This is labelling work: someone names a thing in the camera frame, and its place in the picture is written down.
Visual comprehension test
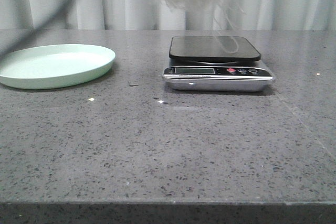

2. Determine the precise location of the black silver kitchen scale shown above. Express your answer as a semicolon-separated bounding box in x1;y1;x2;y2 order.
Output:
162;36;275;92

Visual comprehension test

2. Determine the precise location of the dark blurred cable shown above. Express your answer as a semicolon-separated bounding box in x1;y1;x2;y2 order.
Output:
0;0;86;61

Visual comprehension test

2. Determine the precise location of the light green plastic plate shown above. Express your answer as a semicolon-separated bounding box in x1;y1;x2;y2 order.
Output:
1;44;116;90

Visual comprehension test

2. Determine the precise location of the white pleated curtain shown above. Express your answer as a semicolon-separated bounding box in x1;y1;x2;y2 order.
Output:
54;0;335;30

